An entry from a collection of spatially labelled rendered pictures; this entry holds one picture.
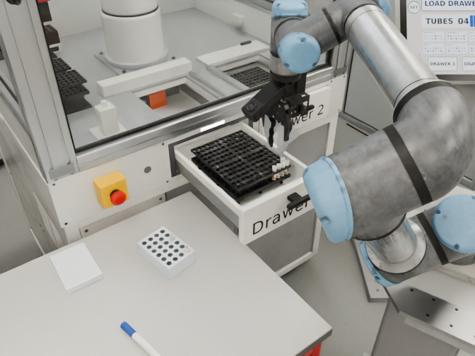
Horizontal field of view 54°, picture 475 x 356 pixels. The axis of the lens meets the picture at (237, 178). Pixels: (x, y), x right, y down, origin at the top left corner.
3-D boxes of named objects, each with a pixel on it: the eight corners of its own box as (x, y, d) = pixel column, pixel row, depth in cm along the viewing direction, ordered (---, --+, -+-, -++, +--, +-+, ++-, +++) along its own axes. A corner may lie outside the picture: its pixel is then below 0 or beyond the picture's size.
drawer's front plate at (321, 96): (327, 116, 160) (331, 87, 154) (261, 143, 147) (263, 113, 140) (324, 114, 161) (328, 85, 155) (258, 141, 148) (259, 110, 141)
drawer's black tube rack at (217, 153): (289, 184, 128) (291, 164, 124) (237, 209, 119) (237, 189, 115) (241, 147, 142) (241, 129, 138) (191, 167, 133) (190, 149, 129)
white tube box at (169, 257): (196, 260, 115) (195, 250, 113) (169, 280, 111) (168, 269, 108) (164, 236, 122) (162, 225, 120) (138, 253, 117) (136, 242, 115)
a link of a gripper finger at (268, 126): (285, 141, 121) (291, 112, 115) (268, 148, 119) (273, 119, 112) (278, 134, 123) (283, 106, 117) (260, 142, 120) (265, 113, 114)
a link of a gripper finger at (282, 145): (302, 151, 117) (302, 117, 112) (285, 159, 114) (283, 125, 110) (294, 147, 119) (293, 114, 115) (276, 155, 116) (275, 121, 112)
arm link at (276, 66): (285, 62, 99) (261, 50, 104) (283, 82, 102) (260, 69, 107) (311, 54, 102) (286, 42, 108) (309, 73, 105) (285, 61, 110)
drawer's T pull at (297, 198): (312, 199, 113) (312, 194, 112) (289, 211, 109) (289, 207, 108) (302, 191, 115) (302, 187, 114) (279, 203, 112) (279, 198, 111)
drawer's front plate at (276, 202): (329, 199, 125) (334, 167, 118) (242, 246, 111) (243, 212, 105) (324, 196, 126) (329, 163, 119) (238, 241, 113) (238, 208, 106)
